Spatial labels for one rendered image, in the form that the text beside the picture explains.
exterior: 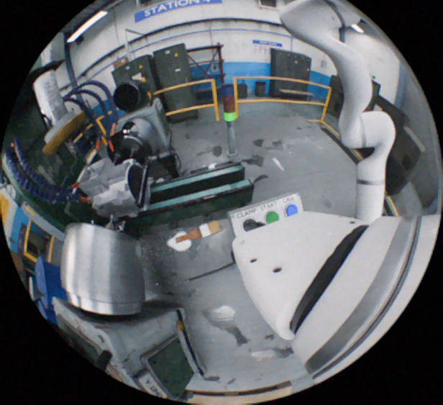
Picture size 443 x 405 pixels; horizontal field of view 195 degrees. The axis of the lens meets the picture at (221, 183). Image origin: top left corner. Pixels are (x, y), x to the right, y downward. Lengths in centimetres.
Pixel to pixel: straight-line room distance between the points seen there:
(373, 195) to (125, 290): 71
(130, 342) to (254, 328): 39
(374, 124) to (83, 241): 80
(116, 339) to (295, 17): 66
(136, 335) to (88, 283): 14
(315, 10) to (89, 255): 66
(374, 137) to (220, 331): 81
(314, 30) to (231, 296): 77
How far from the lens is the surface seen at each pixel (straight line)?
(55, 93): 50
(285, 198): 30
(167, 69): 344
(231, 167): 57
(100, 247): 34
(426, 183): 661
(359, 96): 44
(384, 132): 53
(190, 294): 55
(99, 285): 33
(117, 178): 47
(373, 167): 51
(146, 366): 37
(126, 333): 33
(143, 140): 65
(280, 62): 552
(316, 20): 38
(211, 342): 60
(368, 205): 54
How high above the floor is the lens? 132
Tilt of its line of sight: 51 degrees down
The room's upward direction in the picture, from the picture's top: 9 degrees counter-clockwise
